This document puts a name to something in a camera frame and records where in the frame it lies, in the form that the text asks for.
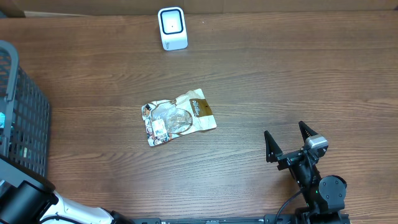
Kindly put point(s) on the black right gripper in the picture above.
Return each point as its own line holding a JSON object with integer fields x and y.
{"x": 275, "y": 154}

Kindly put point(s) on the beige brown snack pouch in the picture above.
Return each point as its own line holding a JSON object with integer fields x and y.
{"x": 169, "y": 119}

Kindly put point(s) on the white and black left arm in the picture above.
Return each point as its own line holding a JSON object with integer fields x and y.
{"x": 31, "y": 198}

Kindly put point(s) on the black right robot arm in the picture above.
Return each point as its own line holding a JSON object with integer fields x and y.
{"x": 324, "y": 196}

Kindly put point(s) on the white barcode scanner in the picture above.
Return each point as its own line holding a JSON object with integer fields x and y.
{"x": 172, "y": 28}

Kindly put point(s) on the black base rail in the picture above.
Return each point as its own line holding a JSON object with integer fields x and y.
{"x": 202, "y": 221}

